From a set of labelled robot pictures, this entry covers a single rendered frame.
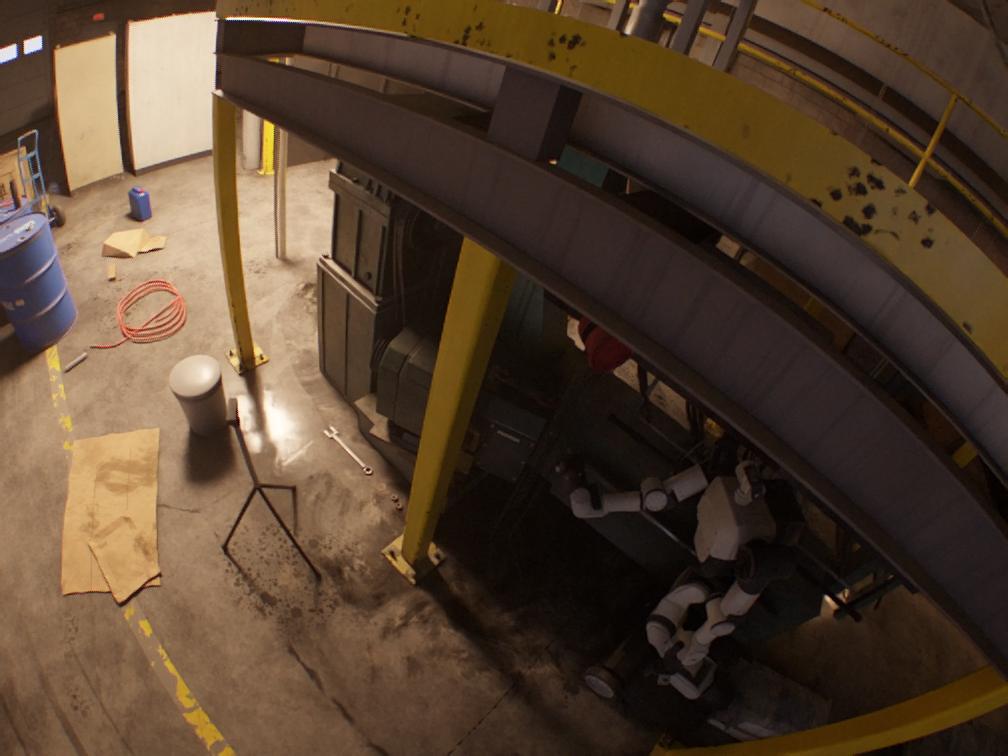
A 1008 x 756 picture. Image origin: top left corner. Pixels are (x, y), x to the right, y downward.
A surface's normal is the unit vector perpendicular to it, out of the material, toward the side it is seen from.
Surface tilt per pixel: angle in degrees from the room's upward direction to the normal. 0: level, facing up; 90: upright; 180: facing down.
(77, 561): 1
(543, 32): 90
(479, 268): 90
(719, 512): 61
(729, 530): 71
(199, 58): 90
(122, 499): 0
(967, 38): 90
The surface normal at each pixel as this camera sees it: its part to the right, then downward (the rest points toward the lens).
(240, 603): 0.26, -0.69
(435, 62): -0.63, 0.42
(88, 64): 0.74, 0.59
